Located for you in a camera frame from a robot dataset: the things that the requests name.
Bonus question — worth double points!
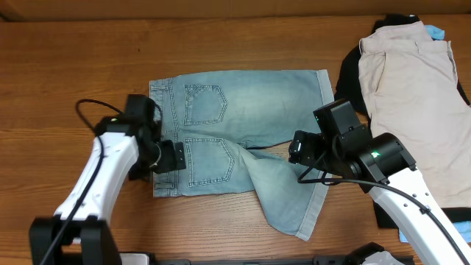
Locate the light blue denim shorts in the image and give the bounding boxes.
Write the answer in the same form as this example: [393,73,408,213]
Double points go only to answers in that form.
[149,70,333,241]

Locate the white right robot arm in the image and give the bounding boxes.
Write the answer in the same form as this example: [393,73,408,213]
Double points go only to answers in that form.
[288,127,470,264]

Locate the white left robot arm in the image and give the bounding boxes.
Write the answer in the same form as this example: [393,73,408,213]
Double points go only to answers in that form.
[29,115,186,265]

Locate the black garment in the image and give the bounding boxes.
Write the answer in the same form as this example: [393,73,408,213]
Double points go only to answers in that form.
[334,14,470,236]

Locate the beige shorts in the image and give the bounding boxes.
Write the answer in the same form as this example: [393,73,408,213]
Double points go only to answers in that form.
[358,22,470,208]

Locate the brown cardboard back panel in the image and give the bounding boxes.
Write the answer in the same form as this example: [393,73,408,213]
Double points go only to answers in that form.
[1,0,470,21]

